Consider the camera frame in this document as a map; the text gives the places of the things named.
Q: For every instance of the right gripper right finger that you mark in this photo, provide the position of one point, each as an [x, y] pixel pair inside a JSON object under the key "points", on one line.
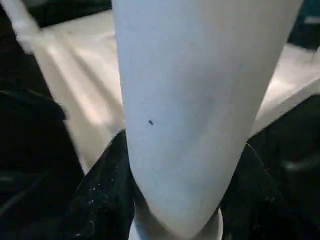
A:
{"points": [[257, 205]]}

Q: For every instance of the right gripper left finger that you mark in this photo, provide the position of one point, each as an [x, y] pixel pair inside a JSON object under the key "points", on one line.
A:
{"points": [[105, 200]]}

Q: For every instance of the white plastic table top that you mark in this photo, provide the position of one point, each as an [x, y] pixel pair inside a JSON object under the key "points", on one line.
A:
{"points": [[82, 87]]}

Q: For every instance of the white plastic table leg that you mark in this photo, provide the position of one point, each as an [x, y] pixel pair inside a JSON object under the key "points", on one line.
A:
{"points": [[187, 100], [23, 22]]}

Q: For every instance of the black mat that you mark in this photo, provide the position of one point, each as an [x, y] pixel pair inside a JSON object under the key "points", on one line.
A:
{"points": [[30, 150]]}

